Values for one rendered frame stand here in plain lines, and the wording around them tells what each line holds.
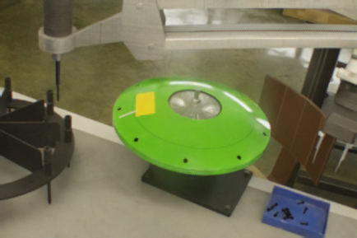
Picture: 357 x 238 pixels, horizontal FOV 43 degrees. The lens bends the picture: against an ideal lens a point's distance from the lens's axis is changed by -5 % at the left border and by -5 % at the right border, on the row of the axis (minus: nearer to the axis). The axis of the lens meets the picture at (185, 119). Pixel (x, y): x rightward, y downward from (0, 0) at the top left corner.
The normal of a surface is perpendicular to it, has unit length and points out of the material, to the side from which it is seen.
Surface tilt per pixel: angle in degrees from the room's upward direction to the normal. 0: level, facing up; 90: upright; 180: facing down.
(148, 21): 90
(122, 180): 0
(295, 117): 90
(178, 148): 23
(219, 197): 0
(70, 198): 0
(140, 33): 90
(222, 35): 9
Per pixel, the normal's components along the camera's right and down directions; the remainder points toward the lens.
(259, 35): -0.02, -0.82
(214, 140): 0.22, -0.60
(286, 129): -0.79, 0.25
